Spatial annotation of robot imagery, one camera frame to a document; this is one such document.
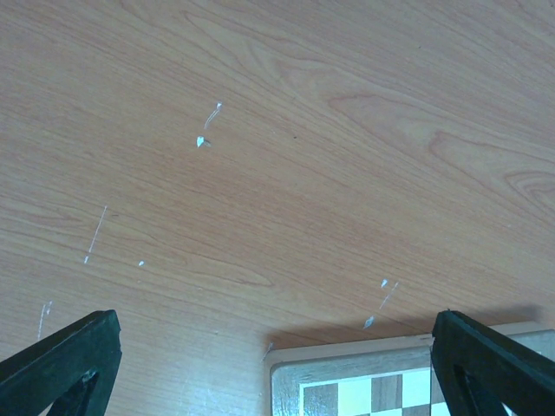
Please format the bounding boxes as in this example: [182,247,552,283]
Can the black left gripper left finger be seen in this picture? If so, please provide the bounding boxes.
[1,309,122,415]

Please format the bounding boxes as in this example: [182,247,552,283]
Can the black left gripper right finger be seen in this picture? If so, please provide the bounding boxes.
[431,310,554,415]

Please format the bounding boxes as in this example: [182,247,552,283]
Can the wooden chess board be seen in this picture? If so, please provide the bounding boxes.
[267,321,555,416]

